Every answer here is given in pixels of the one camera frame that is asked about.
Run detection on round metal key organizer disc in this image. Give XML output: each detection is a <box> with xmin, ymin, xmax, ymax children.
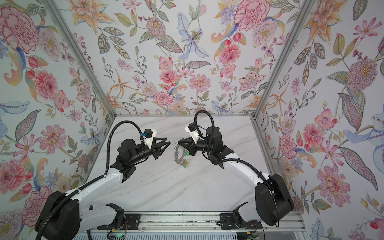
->
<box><xmin>174</xmin><ymin>141</ymin><xmax>189</xmax><ymax>169</ymax></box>

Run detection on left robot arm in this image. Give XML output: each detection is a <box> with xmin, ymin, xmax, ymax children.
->
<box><xmin>35</xmin><ymin>137</ymin><xmax>171</xmax><ymax>240</ymax></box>

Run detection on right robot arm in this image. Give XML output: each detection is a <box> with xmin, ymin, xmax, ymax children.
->
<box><xmin>178</xmin><ymin>124</ymin><xmax>294</xmax><ymax>226</ymax></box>

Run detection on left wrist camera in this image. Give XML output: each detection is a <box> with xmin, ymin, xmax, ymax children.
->
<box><xmin>140</xmin><ymin>129</ymin><xmax>157</xmax><ymax>149</ymax></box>

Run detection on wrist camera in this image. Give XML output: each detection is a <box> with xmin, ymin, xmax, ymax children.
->
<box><xmin>140</xmin><ymin>129</ymin><xmax>157</xmax><ymax>149</ymax></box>
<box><xmin>185</xmin><ymin>123</ymin><xmax>200</xmax><ymax>144</ymax></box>

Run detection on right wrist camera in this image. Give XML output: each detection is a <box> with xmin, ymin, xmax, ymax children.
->
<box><xmin>185</xmin><ymin>123</ymin><xmax>200</xmax><ymax>144</ymax></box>

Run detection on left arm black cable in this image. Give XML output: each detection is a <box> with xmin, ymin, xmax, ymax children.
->
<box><xmin>103</xmin><ymin>120</ymin><xmax>143</xmax><ymax>176</ymax></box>

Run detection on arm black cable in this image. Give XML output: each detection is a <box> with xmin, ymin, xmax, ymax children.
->
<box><xmin>103</xmin><ymin>120</ymin><xmax>143</xmax><ymax>176</ymax></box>
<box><xmin>194</xmin><ymin>110</ymin><xmax>216</xmax><ymax>142</ymax></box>

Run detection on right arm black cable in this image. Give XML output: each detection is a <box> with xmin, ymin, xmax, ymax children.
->
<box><xmin>194</xmin><ymin>110</ymin><xmax>216</xmax><ymax>142</ymax></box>

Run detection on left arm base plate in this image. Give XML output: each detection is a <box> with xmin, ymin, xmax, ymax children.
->
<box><xmin>97</xmin><ymin>214</ymin><xmax>141</xmax><ymax>231</ymax></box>

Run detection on aluminium mounting rail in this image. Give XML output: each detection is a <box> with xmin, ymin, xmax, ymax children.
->
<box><xmin>76</xmin><ymin>212</ymin><xmax>305</xmax><ymax>234</ymax></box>

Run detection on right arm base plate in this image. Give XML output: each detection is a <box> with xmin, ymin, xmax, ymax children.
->
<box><xmin>216</xmin><ymin>213</ymin><xmax>262</xmax><ymax>231</ymax></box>

